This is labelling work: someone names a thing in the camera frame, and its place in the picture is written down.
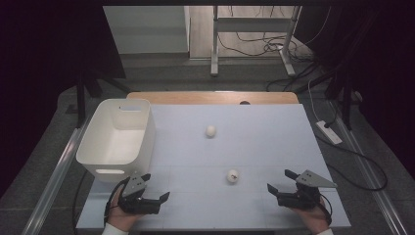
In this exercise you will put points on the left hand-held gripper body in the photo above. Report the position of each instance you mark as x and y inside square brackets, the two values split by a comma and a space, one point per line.
[138, 204]

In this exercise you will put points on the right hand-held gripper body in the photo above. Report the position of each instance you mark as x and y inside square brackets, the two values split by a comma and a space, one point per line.
[301, 197]

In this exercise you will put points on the white plastic bin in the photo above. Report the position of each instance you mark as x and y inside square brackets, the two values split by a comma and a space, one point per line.
[114, 143]

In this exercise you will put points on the plain white egg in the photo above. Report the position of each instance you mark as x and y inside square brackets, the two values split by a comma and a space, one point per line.
[210, 131]

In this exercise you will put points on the person's left hand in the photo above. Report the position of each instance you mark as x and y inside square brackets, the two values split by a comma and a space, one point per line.
[121, 219]

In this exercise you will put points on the person's right hand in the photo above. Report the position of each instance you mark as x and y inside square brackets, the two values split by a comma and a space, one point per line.
[313, 218]

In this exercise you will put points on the white egg with dark mark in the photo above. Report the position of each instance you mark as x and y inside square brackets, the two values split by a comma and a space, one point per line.
[232, 176]

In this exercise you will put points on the pale blue board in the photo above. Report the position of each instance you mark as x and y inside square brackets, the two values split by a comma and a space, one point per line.
[244, 147]

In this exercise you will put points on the white power strip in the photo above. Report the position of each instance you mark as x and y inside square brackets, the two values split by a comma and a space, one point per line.
[331, 134]

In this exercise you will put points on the black table grommet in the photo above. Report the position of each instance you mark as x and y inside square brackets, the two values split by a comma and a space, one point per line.
[244, 103]

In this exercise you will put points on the black tripod stand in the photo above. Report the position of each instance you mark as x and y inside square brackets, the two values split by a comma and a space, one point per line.
[346, 101]
[81, 101]

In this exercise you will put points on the wooden table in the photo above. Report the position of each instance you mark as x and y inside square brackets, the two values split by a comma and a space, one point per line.
[195, 97]

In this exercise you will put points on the black curtain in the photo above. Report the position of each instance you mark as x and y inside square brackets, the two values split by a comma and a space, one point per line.
[385, 65]
[39, 65]

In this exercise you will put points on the white cabinet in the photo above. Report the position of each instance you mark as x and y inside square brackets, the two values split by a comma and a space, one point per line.
[147, 29]

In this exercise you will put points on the aluminium floor rail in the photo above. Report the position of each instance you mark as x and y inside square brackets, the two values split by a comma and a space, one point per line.
[54, 186]
[375, 186]

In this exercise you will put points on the white metal stand frame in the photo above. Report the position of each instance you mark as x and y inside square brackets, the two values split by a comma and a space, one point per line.
[214, 39]

